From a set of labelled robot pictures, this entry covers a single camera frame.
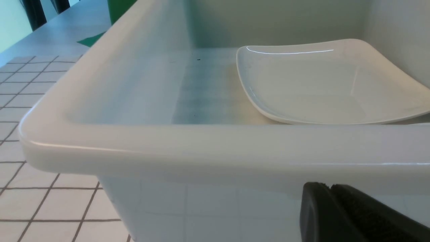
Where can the large white plastic bin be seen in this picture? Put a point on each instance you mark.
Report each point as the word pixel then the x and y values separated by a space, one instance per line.
pixel 156 110

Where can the white square plate in bin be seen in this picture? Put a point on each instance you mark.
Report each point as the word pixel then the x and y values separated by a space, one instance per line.
pixel 337 82

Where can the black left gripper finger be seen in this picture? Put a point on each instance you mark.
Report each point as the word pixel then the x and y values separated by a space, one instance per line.
pixel 342 213

